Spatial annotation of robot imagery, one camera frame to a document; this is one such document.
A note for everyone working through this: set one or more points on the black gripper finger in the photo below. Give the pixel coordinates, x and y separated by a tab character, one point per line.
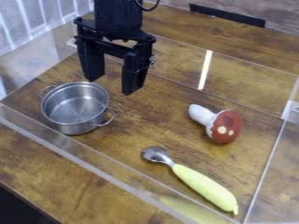
136	64
92	61

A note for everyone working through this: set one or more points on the red toy mushroom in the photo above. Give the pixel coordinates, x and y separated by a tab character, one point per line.
223	125

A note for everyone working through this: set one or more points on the small steel pot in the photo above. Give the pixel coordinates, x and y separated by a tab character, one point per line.
75	107

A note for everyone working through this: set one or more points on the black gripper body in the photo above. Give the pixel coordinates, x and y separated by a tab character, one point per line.
99	38

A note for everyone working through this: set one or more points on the clear acrylic triangle stand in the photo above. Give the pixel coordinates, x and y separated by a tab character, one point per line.
71	42

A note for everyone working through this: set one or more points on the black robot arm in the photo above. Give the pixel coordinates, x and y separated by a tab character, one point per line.
124	13

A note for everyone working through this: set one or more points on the black strip on table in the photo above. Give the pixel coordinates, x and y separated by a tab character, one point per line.
247	20

